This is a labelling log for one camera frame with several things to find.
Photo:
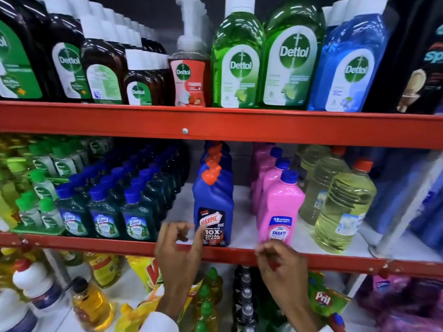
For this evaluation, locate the yellow liquid black-capped bottle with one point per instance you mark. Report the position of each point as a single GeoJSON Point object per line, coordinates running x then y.
{"type": "Point", "coordinates": [91, 306]}

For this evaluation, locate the group of small green-capped bottles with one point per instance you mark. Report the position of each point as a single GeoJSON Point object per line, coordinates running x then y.
{"type": "Point", "coordinates": [38, 190]}

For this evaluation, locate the row of black spray bottles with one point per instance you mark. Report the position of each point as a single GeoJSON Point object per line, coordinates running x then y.
{"type": "Point", "coordinates": [245, 297]}

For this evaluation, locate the row of green-capped dishwash bottles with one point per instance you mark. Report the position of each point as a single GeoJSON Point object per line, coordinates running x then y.
{"type": "Point", "coordinates": [207, 300]}

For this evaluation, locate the white shelf post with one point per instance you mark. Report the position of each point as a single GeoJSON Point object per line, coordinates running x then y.
{"type": "Point", "coordinates": [405, 210]}

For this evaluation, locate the yellow liquid bottles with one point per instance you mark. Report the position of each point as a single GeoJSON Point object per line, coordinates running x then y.
{"type": "Point", "coordinates": [14, 266]}

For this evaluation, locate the person's left hand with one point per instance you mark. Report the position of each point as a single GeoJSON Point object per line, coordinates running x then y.
{"type": "Point", "coordinates": [174, 266]}

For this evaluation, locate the red metal shelf beam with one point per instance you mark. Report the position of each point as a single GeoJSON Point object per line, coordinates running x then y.
{"type": "Point", "coordinates": [242, 126]}
{"type": "Point", "coordinates": [225, 254]}

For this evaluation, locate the white red-capped cleaner bottle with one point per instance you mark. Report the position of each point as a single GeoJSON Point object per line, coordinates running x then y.
{"type": "Point", "coordinates": [15, 314]}
{"type": "Point", "coordinates": [38, 285]}

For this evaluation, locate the pink blue-capped cleaner bottle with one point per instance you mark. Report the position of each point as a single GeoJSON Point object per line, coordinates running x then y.
{"type": "Point", "coordinates": [281, 207]}
{"type": "Point", "coordinates": [271, 178]}
{"type": "Point", "coordinates": [263, 159]}

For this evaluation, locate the person's right forearm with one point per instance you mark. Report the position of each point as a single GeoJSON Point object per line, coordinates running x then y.
{"type": "Point", "coordinates": [315, 326]}

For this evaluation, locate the green disinfectant liquid bottle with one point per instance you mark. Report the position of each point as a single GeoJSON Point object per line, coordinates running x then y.
{"type": "Point", "coordinates": [238, 58]}
{"type": "Point", "coordinates": [294, 55]}

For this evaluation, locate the person's left forearm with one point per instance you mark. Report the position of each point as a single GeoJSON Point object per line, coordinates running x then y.
{"type": "Point", "coordinates": [161, 323]}

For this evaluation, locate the person's left thumb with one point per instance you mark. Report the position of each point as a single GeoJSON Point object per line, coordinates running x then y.
{"type": "Point", "coordinates": [200, 238]}

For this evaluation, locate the black toilet cleaner bottle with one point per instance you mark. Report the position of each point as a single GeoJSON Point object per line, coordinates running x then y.
{"type": "Point", "coordinates": [415, 65]}

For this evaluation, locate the pale yellow orange-capped bottle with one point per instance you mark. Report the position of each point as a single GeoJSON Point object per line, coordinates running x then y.
{"type": "Point", "coordinates": [306, 157]}
{"type": "Point", "coordinates": [320, 183]}
{"type": "Point", "coordinates": [342, 210]}

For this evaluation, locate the yellow liquid bottle red label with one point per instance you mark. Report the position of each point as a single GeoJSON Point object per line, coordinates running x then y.
{"type": "Point", "coordinates": [103, 269]}

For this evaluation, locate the foam pump hand wash bottle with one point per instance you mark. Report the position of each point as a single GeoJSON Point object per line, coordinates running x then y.
{"type": "Point", "coordinates": [189, 82]}

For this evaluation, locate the person's right hand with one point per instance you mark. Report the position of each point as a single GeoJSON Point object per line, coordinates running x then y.
{"type": "Point", "coordinates": [289, 276]}

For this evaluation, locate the green dishwash refill pouch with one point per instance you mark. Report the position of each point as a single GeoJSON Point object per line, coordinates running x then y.
{"type": "Point", "coordinates": [325, 300]}

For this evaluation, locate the row of brown antiseptic bottles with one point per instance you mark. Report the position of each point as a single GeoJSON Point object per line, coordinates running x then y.
{"type": "Point", "coordinates": [100, 62]}

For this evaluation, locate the blue disinfectant liquid bottle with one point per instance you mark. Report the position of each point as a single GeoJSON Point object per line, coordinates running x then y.
{"type": "Point", "coordinates": [353, 65]}
{"type": "Point", "coordinates": [334, 13]}

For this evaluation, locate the blue refill packets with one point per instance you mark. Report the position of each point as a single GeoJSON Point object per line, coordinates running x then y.
{"type": "Point", "coordinates": [398, 190]}

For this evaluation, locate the person's right fingers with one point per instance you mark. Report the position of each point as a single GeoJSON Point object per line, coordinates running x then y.
{"type": "Point", "coordinates": [273, 248]}

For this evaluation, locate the group of dark blue-capped bottles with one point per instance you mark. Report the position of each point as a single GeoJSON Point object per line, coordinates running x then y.
{"type": "Point", "coordinates": [117, 203]}

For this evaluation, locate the blue orange-capped toilet cleaner bottle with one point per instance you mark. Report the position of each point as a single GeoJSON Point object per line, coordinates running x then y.
{"type": "Point", "coordinates": [225, 158]}
{"type": "Point", "coordinates": [214, 210]}
{"type": "Point", "coordinates": [221, 145]}
{"type": "Point", "coordinates": [225, 169]}

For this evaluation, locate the yellow dishwash refill pouch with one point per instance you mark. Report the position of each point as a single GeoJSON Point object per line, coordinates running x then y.
{"type": "Point", "coordinates": [145, 293]}

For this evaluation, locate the purple refill packets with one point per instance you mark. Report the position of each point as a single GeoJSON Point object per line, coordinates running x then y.
{"type": "Point", "coordinates": [401, 304]}

